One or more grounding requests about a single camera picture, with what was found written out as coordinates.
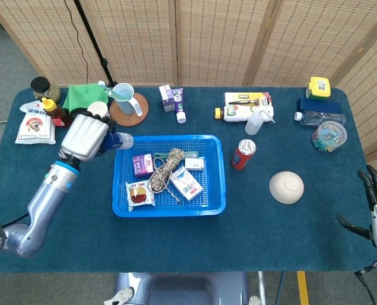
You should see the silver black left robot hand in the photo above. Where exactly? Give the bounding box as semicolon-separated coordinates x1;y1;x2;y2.
58;111;117;163

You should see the white bottle navy cap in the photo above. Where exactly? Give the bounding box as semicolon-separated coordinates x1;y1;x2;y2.
104;132;135;153

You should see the red Arctic Ocean can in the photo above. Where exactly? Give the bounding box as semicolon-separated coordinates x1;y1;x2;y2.
230;139;257;171

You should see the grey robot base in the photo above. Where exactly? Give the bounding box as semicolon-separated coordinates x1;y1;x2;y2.
104;271;262;305

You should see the white red blue carton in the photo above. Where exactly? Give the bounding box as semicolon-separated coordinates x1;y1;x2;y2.
169;166;204;201

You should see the blue plastic mesh basket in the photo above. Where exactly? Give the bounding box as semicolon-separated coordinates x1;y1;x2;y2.
112;134;227;218

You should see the black round dish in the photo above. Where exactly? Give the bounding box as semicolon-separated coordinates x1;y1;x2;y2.
68;107;89;118

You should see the white paper cup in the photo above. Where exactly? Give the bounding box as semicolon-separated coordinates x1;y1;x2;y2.
87;100;110;120

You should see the honey bottle yellow cap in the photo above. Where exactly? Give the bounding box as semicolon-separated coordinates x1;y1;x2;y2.
41;97;74;128

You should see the green cloth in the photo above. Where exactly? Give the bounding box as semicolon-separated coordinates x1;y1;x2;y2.
62;83;109;114

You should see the white flour bag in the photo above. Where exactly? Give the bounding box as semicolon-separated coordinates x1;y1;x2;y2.
15;100;56;146

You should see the pale blue measuring jug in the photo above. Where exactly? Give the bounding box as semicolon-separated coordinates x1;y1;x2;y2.
107;83;143;117

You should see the cork coaster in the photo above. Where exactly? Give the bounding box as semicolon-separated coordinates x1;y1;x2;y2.
109;92;150;127

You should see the small purple white box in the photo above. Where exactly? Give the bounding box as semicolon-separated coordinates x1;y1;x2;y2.
132;153;155;178

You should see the glass jar black lid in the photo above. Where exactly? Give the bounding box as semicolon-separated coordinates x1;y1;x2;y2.
30;76;62;103

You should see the red white snack packet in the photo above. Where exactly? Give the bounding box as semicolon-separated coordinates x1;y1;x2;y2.
126;180;156;212

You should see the purple white drink carton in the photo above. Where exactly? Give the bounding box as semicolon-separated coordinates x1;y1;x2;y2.
158;84;176;113

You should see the black stand pole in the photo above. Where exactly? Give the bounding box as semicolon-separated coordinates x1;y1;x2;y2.
73;0;115;88

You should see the purple white toothpaste tube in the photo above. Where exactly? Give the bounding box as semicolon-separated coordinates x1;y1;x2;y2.
171;88;187;124

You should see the clear jar of clips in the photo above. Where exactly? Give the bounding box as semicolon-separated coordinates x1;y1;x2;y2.
310;120;348;153

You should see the beige upturned bowl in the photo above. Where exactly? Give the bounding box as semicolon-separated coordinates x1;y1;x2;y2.
268;170;305;205

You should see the yellow floor tape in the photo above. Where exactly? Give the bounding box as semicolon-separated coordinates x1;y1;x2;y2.
296;271;310;305

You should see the green brush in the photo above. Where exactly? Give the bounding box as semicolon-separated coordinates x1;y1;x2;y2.
152;150;199;161

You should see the small white medicine box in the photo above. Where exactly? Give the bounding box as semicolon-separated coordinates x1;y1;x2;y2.
184;157;206;172

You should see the clear water bottle white cap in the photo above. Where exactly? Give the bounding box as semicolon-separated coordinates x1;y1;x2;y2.
293;110;347;128

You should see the navy blue box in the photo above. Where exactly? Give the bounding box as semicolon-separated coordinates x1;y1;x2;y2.
296;97;343;115

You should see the green container yellow lid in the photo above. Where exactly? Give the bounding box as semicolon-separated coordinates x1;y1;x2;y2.
305;76;332;100

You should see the white drink bottle yellow cap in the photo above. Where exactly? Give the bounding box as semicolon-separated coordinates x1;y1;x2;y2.
214;104;275;123

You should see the teal table cloth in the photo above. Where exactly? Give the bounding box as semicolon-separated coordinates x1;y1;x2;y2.
0;86;377;274

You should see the clear squeeze wash bottle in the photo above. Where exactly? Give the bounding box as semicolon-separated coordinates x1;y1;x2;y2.
244;106;276;136

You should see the bamboo folding screen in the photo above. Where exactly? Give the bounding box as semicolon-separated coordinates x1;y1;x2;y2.
0;0;377;168

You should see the yellow tool blister package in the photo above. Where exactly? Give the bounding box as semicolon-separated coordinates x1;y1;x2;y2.
223;91;273;107

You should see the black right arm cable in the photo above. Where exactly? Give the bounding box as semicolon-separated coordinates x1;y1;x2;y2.
354;259;377;305

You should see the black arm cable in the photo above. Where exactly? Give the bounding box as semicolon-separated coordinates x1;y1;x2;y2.
0;213;29;230
354;259;377;305

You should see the beige braided rope bundle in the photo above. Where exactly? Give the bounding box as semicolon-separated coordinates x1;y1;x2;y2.
147;147;185;203

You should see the thin black hanging cable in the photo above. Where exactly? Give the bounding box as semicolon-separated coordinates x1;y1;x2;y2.
63;0;90;84

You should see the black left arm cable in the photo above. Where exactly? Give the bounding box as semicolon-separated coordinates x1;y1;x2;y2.
0;213;29;230

